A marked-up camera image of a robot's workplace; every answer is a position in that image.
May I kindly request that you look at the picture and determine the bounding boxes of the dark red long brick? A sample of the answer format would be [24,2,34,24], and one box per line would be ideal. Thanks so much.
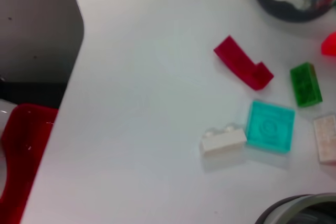
[213,35,275,91]

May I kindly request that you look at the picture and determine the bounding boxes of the teal square toy plate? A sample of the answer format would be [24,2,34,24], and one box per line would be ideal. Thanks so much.
[245,100,296,154]

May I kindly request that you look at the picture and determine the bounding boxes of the white flat toy brick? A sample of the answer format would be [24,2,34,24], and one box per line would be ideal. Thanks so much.
[313,113,336,164]

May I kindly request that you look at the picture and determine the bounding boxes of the orange-red sloped toy brick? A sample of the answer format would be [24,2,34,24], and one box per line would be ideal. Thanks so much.
[320,31,336,57]

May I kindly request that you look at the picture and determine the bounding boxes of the white studded toy brick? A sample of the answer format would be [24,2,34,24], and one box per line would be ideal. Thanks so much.
[201,123,248,159]

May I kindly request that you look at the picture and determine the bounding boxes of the green toy brick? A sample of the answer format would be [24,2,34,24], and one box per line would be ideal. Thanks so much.
[289,62,323,108]

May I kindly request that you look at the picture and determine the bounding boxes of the red plastic object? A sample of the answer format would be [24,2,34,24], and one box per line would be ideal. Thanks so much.
[0,103,59,224]

